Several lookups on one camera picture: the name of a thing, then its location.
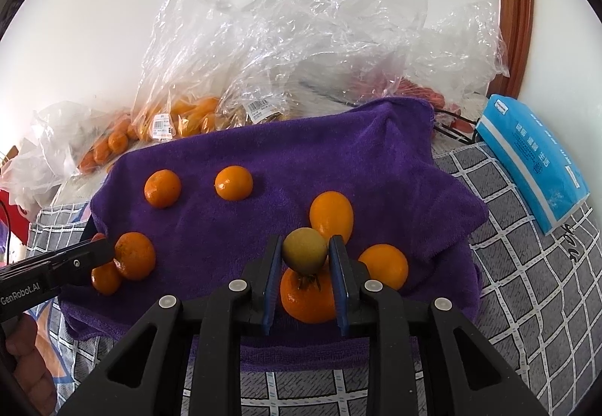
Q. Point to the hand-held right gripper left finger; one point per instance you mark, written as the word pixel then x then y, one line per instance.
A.
pixel 270 289

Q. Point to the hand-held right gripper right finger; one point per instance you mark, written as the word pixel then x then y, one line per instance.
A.
pixel 338 289

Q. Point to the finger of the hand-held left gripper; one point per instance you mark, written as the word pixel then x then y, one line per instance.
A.
pixel 77 268

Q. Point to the orange mandarin with green stem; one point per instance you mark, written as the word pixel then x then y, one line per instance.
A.
pixel 308 303

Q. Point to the small yellow-green fruit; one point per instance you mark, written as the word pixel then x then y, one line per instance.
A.
pixel 304 249

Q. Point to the large orange mandarin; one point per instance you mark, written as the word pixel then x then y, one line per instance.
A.
pixel 136 256

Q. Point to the yellow-orange oblong citrus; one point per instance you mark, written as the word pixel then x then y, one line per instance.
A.
pixel 331 216

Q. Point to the clear bag of yellow fruits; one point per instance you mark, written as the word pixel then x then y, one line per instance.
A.
pixel 263 67

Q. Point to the person's left hand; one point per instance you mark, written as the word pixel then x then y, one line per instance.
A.
pixel 28 350

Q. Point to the red paper bag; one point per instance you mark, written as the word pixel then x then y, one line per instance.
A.
pixel 12 216

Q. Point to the white plastic bag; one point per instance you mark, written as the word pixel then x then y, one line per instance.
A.
pixel 23 171

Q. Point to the clear bag of tangerines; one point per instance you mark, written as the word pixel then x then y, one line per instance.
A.
pixel 94 138

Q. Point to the purple towel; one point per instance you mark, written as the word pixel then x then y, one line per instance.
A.
pixel 282 152

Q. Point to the grey checkered blanket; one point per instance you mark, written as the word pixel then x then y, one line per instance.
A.
pixel 517 303

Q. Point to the clear bag of oranges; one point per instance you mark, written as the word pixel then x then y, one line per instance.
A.
pixel 178 67

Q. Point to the blue tissue pack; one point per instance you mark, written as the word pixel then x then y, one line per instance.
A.
pixel 531 157

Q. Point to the clear bag of tomatoes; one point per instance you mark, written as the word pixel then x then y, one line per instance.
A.
pixel 399 44

